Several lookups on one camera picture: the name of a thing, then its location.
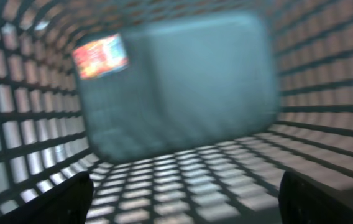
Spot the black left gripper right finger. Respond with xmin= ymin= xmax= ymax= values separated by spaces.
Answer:
xmin=278 ymin=171 xmax=353 ymax=224

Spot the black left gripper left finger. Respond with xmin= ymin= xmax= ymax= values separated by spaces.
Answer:
xmin=0 ymin=171 xmax=94 ymax=224

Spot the dark grey mesh basket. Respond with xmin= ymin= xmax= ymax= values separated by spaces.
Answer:
xmin=0 ymin=0 xmax=353 ymax=223

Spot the grey box with label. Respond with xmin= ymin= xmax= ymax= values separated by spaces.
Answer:
xmin=77 ymin=11 xmax=280 ymax=163

